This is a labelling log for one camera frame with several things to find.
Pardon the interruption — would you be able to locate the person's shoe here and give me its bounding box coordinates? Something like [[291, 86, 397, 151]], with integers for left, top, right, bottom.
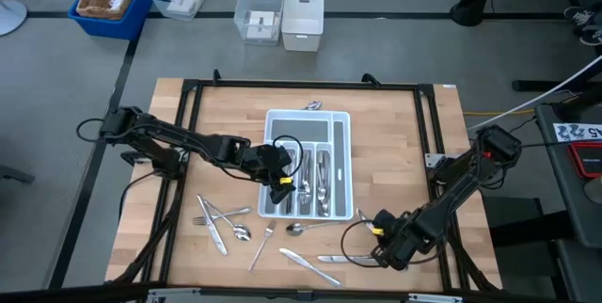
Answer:
[[578, 24, 602, 49], [563, 4, 602, 27]]

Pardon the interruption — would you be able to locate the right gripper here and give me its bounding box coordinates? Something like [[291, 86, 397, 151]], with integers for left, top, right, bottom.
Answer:
[[373, 208, 441, 271]]

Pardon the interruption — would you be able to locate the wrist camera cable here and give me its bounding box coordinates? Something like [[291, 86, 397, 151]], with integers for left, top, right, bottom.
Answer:
[[341, 220, 443, 270], [271, 134, 306, 180]]

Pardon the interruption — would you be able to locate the white printed label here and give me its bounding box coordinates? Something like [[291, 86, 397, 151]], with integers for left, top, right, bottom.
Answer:
[[553, 122, 602, 144]]

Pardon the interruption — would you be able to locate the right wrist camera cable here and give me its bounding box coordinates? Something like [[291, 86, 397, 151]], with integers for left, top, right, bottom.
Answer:
[[341, 220, 443, 270]]

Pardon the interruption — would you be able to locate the grey round stand base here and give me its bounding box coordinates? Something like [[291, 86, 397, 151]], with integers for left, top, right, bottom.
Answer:
[[0, 0, 29, 38]]

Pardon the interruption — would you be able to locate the black desk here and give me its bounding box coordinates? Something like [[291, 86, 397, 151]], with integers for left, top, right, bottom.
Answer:
[[534, 90, 602, 250]]

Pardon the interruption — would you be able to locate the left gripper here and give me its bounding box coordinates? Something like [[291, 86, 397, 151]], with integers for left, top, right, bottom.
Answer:
[[243, 143, 297, 205]]

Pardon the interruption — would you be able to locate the white plastic cutlery tray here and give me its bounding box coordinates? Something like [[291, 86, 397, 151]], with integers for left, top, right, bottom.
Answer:
[[257, 108, 355, 222]]

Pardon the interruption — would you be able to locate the silver metal fork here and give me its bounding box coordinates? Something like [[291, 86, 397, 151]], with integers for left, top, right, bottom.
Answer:
[[298, 151, 311, 206], [192, 205, 253, 227], [355, 207, 376, 231], [300, 150, 314, 200], [247, 219, 277, 274], [299, 150, 312, 196], [301, 151, 314, 205]]

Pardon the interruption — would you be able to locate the black foot bar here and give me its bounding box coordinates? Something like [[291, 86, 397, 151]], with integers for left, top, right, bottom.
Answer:
[[511, 78, 602, 93]]

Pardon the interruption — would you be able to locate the white plastic storage bin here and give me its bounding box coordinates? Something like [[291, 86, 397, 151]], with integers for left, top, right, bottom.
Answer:
[[280, 0, 326, 54]]

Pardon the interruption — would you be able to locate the blue plastic crate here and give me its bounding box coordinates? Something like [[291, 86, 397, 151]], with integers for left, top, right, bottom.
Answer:
[[67, 0, 154, 41]]

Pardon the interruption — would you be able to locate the grey furniture leg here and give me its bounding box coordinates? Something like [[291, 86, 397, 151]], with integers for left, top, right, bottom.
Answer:
[[0, 163, 37, 184]]

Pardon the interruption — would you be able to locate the thin yellow cable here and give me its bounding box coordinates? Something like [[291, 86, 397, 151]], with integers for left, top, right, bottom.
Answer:
[[463, 109, 523, 118]]

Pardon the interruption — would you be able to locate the silver mounting plate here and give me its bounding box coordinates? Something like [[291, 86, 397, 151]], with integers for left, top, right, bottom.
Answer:
[[406, 292, 465, 303], [146, 287, 201, 303]]

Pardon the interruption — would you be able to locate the grey round disc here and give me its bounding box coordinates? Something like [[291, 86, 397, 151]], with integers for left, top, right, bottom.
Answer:
[[584, 175, 602, 206]]

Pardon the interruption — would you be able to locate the white cable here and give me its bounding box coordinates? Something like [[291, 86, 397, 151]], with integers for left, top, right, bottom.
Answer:
[[467, 55, 602, 131]]

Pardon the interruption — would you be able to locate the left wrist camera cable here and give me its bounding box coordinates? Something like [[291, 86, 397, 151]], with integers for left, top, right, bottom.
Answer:
[[271, 134, 306, 180]]

